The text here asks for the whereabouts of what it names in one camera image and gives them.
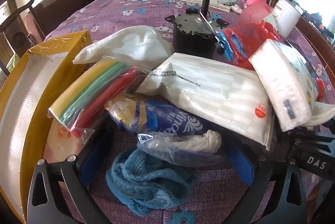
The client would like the white napkin pack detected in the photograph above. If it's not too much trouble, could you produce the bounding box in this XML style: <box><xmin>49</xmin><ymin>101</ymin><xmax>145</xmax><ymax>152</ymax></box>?
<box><xmin>249</xmin><ymin>39</ymin><xmax>318</xmax><ymax>132</ymax></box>

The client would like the large white tissue pack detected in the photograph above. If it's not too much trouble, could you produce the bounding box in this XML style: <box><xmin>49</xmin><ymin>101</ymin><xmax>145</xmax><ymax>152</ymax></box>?
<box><xmin>137</xmin><ymin>53</ymin><xmax>274</xmax><ymax>149</ymax></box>

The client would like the blue fluffy towel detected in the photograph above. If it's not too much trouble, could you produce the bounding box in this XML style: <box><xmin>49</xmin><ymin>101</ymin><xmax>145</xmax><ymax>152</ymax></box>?
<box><xmin>106</xmin><ymin>147</ymin><xmax>196</xmax><ymax>216</ymax></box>

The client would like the colourful sponge cloths pack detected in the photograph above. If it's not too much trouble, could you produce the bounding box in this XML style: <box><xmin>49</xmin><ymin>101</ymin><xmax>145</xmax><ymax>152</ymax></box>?
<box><xmin>48</xmin><ymin>59</ymin><xmax>140</xmax><ymax>132</ymax></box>

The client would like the blue Vinda tissue pack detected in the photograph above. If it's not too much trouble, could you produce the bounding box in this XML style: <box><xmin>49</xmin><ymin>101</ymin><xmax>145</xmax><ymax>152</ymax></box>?
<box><xmin>105</xmin><ymin>94</ymin><xmax>212</xmax><ymax>135</ymax></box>

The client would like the red plastic bag bundle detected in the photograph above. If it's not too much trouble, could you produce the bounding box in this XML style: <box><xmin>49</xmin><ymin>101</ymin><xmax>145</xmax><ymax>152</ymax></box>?
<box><xmin>218</xmin><ymin>1</ymin><xmax>281</xmax><ymax>70</ymax></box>

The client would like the yellow cardboard tray box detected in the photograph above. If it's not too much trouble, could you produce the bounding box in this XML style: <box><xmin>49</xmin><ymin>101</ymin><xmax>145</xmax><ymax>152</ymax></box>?
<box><xmin>1</xmin><ymin>31</ymin><xmax>91</xmax><ymax>223</ymax></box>

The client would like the white cup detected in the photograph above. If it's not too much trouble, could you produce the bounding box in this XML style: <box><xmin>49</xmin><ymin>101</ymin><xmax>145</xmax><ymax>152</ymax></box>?
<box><xmin>272</xmin><ymin>0</ymin><xmax>301</xmax><ymax>38</ymax></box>

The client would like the black motor with shaft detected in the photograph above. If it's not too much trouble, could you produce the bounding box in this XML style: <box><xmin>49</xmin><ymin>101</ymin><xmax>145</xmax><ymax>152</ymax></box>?
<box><xmin>165</xmin><ymin>0</ymin><xmax>228</xmax><ymax>59</ymax></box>

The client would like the dark wooden chair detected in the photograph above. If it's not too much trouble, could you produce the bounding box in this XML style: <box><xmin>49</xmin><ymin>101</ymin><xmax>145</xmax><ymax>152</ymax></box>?
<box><xmin>0</xmin><ymin>0</ymin><xmax>49</xmax><ymax>76</ymax></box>

